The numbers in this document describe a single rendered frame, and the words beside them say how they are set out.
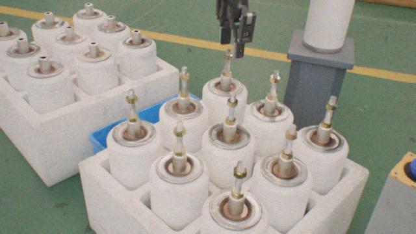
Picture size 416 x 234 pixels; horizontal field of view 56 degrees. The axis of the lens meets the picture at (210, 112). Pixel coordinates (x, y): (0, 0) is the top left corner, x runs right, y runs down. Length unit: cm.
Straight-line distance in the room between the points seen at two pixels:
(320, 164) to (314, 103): 29
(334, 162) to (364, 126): 56
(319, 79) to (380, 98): 52
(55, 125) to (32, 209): 19
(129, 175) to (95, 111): 28
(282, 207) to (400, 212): 17
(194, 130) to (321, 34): 36
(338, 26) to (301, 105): 20
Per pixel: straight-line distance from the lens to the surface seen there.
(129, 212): 68
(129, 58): 100
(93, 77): 95
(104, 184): 72
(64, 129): 93
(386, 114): 135
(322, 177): 73
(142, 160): 68
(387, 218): 65
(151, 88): 101
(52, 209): 95
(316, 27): 91
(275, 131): 75
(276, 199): 63
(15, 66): 101
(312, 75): 93
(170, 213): 64
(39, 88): 91
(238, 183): 53
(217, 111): 82
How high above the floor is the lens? 68
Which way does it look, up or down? 35 degrees down
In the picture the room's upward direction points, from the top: 3 degrees clockwise
